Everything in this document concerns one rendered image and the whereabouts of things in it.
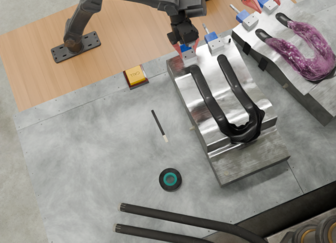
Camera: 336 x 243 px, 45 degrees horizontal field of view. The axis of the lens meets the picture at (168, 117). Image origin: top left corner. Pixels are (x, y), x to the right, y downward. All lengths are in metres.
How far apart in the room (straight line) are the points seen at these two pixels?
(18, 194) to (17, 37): 0.99
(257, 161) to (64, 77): 0.82
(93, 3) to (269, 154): 0.77
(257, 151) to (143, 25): 0.70
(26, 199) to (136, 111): 1.10
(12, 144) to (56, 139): 0.99
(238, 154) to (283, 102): 0.29
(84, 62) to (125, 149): 0.40
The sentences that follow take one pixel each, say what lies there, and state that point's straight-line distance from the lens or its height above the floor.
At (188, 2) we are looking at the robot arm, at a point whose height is 1.11.
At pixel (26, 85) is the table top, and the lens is 1.73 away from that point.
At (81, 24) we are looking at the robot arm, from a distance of 1.52.
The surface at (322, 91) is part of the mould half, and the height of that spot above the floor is 0.91.
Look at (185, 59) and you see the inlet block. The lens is 1.50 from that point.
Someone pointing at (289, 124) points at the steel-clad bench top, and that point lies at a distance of 1.57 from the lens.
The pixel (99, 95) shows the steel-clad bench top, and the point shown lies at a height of 0.80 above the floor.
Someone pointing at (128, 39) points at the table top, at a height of 0.80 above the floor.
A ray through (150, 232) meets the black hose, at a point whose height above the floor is 0.85.
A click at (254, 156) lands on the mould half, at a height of 0.86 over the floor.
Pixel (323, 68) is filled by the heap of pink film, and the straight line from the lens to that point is 1.57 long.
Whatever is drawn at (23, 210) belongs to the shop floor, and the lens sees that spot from 2.46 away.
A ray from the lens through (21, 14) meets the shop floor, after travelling 2.95.
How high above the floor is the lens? 2.25
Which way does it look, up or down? 70 degrees down
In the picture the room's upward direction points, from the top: 11 degrees counter-clockwise
